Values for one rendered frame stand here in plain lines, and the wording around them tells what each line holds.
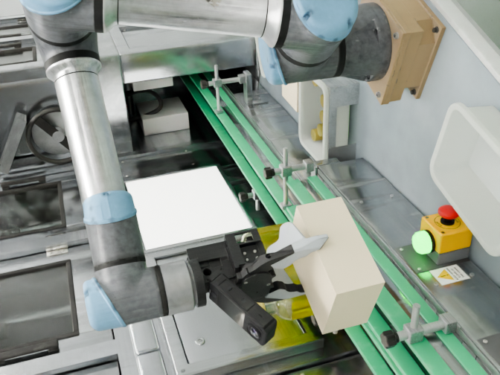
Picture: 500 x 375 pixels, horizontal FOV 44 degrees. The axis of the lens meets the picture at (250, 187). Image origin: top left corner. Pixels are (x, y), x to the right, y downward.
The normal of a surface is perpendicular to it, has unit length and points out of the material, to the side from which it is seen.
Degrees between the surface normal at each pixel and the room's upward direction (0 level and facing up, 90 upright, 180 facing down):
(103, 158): 110
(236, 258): 90
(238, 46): 90
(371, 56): 71
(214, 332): 90
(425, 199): 0
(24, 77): 90
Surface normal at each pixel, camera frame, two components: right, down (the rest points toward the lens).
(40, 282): -0.04, -0.86
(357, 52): -0.03, 0.43
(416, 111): -0.95, 0.18
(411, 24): 0.07, -0.64
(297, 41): 0.05, 0.87
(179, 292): 0.26, 0.09
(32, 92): 0.30, 0.47
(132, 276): 0.48, -0.26
